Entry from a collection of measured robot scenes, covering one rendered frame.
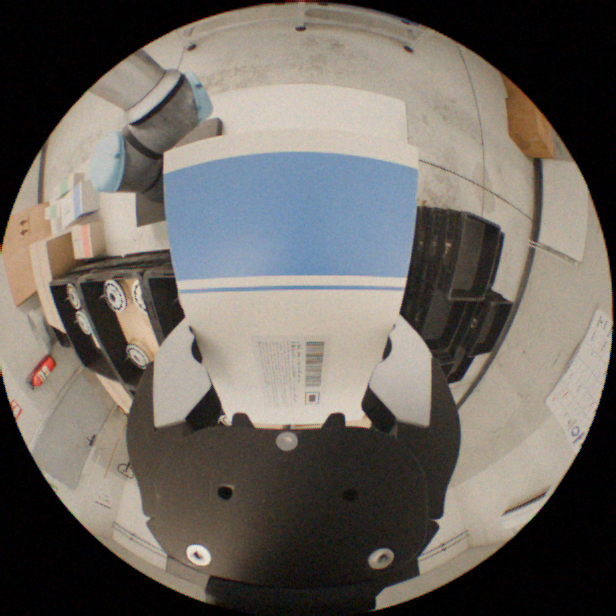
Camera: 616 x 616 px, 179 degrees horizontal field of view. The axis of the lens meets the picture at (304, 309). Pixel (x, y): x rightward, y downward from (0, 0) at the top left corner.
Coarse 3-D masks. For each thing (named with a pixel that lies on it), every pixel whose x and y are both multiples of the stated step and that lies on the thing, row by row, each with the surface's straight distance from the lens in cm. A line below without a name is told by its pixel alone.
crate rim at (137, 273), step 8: (104, 272) 55; (112, 272) 51; (120, 272) 48; (128, 272) 45; (136, 272) 43; (144, 272) 44; (80, 280) 64; (88, 280) 60; (96, 280) 56; (104, 280) 53; (80, 288) 66; (144, 288) 43; (144, 296) 44; (144, 304) 45; (88, 312) 68; (152, 320) 46; (96, 328) 70; (152, 328) 48; (160, 344) 49; (112, 360) 75; (120, 376) 78; (128, 384) 79
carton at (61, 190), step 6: (72, 174) 103; (78, 174) 102; (84, 174) 104; (66, 180) 108; (72, 180) 102; (78, 180) 102; (60, 186) 114; (66, 186) 107; (72, 186) 101; (54, 192) 121; (60, 192) 113; (66, 192) 108; (54, 198) 120; (60, 198) 121
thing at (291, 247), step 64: (192, 192) 10; (256, 192) 9; (320, 192) 9; (384, 192) 10; (192, 256) 10; (256, 256) 9; (320, 256) 9; (384, 256) 10; (192, 320) 12; (256, 320) 10; (320, 320) 10; (384, 320) 11; (256, 384) 14; (320, 384) 14
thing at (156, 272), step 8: (152, 272) 40; (160, 272) 39; (168, 272) 38; (144, 280) 42; (152, 296) 43; (152, 304) 44; (152, 312) 45; (160, 320) 45; (160, 328) 46; (160, 336) 48
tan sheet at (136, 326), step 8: (128, 280) 62; (120, 312) 72; (128, 312) 68; (136, 312) 65; (120, 320) 74; (128, 320) 70; (136, 320) 67; (144, 320) 64; (128, 328) 73; (136, 328) 70; (144, 328) 67; (128, 336) 76; (136, 336) 72; (144, 336) 69; (152, 336) 66; (152, 344) 69; (152, 352) 72
